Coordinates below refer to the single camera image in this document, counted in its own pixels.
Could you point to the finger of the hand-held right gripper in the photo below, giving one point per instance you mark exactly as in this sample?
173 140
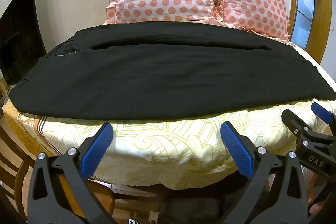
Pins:
295 120
321 109

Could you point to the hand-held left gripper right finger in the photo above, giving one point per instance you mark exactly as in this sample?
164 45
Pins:
236 146

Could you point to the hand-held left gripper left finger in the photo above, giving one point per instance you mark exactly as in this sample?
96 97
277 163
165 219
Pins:
97 145

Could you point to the black pants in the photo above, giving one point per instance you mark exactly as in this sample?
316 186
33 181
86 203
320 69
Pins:
168 74

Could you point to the person's right hand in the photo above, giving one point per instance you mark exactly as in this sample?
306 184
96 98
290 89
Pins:
316 195

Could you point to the yellow patterned bed sheet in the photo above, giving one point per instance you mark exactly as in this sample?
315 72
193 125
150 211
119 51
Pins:
168 150

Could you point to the wooden chair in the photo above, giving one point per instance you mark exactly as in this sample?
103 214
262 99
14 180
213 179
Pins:
15 161

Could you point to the glass window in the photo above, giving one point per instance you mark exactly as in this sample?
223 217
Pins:
304 3

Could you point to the dark flat panel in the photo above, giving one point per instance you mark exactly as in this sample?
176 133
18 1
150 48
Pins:
18 37

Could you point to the wooden window frame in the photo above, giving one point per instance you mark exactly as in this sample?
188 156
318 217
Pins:
326 16

